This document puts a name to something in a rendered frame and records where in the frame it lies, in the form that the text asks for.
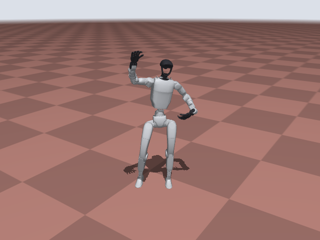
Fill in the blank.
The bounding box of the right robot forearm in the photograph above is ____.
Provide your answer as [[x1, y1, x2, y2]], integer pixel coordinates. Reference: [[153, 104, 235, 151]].
[[128, 65, 137, 80]]

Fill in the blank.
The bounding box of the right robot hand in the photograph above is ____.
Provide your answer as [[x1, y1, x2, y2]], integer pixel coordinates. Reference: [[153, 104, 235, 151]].
[[129, 50, 144, 69]]

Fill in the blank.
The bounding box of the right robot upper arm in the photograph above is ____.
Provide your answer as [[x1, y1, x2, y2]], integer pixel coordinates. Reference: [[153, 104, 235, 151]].
[[130, 76, 155, 88]]

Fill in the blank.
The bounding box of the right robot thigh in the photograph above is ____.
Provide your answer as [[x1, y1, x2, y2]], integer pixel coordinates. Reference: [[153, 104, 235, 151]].
[[139, 120, 154, 161]]

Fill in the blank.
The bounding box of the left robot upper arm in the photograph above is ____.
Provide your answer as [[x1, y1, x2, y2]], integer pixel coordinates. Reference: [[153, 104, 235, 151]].
[[174, 81, 189, 102]]

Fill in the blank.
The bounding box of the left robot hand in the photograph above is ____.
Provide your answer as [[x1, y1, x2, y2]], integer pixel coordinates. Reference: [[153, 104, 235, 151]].
[[178, 108, 195, 120]]

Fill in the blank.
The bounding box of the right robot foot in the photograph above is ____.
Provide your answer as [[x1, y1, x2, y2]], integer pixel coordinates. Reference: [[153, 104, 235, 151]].
[[135, 175, 144, 188]]

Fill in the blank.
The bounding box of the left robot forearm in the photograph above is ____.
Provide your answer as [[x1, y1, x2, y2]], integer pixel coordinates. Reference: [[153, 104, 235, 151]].
[[186, 94, 198, 115]]

